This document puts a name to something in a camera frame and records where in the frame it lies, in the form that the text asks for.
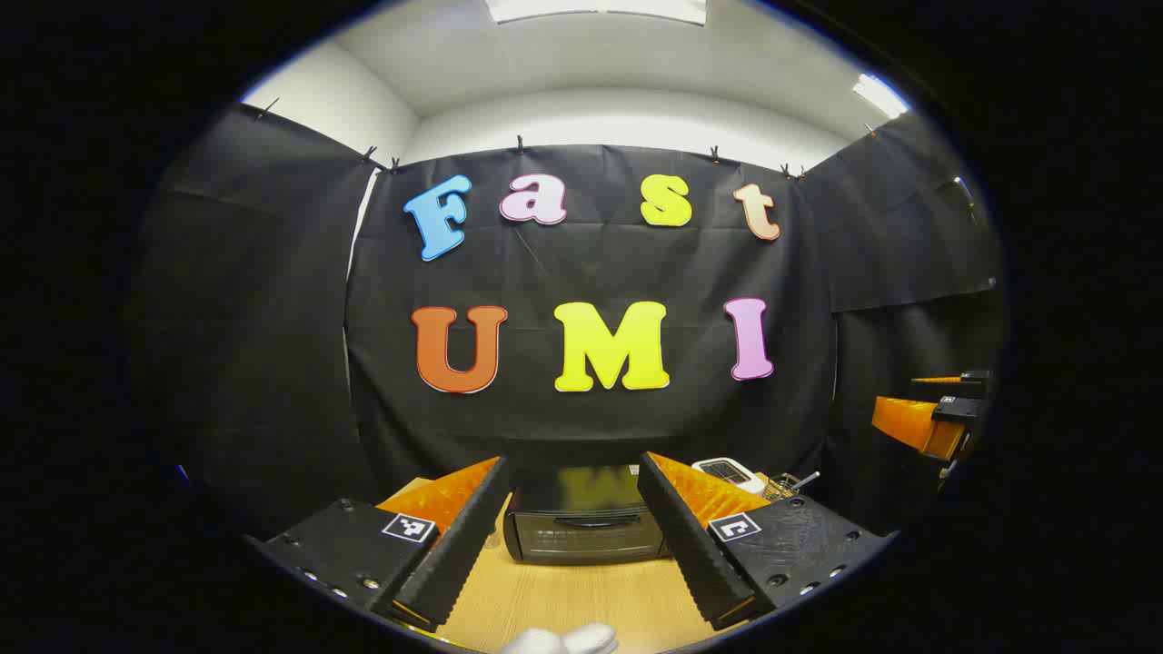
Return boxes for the wire mesh basket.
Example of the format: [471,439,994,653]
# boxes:
[761,471,820,503]

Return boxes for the black backdrop cloth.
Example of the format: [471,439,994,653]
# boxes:
[127,102,1008,539]

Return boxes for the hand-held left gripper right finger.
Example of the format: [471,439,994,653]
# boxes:
[636,451,900,632]

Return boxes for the black electric oven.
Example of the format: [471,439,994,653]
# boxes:
[502,463,671,566]

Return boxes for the white toaster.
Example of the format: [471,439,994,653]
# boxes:
[692,457,769,497]

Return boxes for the ceiling light panel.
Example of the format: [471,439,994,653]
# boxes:
[484,0,708,25]
[852,73,910,119]

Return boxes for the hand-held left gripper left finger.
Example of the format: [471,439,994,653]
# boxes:
[244,456,512,634]

